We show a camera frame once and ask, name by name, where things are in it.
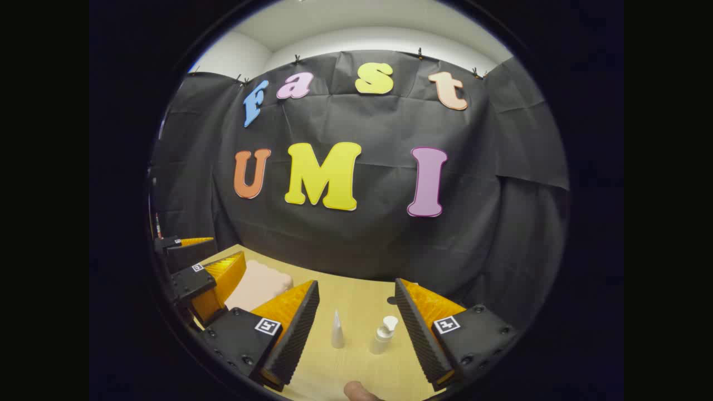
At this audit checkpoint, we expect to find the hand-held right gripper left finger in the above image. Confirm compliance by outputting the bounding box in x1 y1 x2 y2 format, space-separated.
201 280 321 392

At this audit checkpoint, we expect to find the black backdrop cloth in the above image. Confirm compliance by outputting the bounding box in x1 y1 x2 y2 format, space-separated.
149 50 570 335

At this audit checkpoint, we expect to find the pink suitcase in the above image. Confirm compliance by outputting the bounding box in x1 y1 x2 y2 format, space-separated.
224 259 294 314

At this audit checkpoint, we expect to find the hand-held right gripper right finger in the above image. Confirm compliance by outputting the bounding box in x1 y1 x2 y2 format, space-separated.
395 278 520 392

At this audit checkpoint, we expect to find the white pump bottle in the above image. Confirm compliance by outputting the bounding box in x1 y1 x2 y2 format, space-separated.
369 316 399 355

